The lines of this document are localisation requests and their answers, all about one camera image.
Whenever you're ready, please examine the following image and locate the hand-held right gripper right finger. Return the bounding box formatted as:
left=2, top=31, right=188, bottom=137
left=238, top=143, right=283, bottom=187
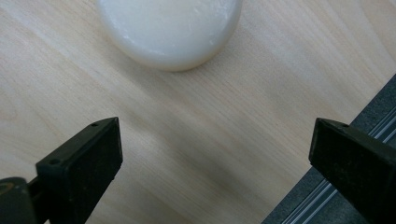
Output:
left=308, top=117, right=396, bottom=224

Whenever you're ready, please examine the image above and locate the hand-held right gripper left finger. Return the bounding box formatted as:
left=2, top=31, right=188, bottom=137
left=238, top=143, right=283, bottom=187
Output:
left=35, top=117, right=124, bottom=224

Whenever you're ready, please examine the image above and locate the white round soap bar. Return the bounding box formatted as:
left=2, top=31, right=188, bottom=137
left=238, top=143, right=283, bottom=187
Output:
left=95, top=0, right=244, bottom=73

